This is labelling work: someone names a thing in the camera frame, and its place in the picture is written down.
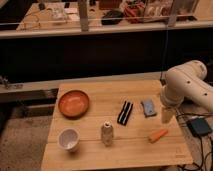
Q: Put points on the metal clamp bracket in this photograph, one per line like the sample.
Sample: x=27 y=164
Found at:
x=7 y=85

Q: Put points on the black power box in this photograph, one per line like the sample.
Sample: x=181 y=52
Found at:
x=199 y=127

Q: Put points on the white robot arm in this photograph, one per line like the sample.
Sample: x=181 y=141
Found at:
x=185 y=81

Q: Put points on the black striped rectangular block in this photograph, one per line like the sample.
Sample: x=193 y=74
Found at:
x=125 y=113

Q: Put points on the translucent white end effector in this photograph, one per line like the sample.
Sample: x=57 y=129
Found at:
x=167 y=114

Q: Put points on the white cup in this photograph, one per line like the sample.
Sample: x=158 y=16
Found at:
x=68 y=139

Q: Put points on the black bag on shelf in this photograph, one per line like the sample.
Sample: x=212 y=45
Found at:
x=112 y=17

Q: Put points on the small white bottle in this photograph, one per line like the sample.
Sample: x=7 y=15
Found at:
x=107 y=133

